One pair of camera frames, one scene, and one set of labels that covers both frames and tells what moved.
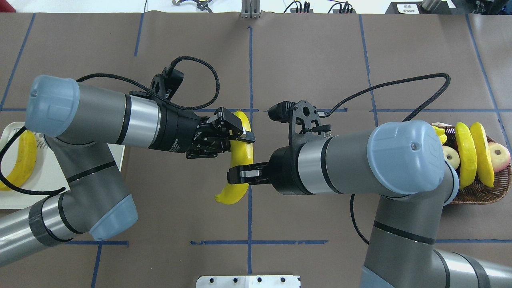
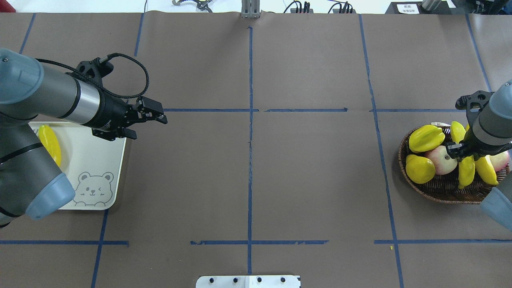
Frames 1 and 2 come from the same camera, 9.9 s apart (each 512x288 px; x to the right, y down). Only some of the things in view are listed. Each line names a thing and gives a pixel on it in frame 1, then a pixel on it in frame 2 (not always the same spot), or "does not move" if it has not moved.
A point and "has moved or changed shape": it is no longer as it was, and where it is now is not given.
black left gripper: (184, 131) -> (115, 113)
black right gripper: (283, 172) -> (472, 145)
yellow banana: (467, 154) does not move
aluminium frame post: (250, 9) does not move
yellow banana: (241, 152) has moved or changed shape
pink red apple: (500, 156) does not move
